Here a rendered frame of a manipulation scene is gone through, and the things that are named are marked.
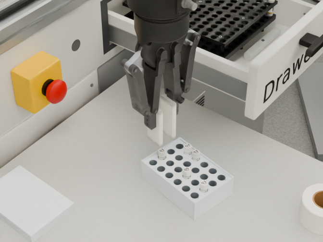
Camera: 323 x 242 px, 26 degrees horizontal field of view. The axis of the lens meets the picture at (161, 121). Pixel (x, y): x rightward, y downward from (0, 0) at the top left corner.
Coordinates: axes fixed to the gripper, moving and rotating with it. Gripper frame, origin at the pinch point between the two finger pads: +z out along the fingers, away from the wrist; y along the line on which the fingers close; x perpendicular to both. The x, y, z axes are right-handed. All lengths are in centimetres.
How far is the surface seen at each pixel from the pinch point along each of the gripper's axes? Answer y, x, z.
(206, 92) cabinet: 44, 33, 37
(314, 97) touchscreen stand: 114, 47, 84
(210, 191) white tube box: 0.3, -10.8, 7.3
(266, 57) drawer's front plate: 17.9, -4.3, -5.7
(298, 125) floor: 101, 44, 87
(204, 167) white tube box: 3.4, -6.2, 7.6
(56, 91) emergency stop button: -8.6, 15.1, -1.3
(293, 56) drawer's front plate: 27.0, -3.1, -1.0
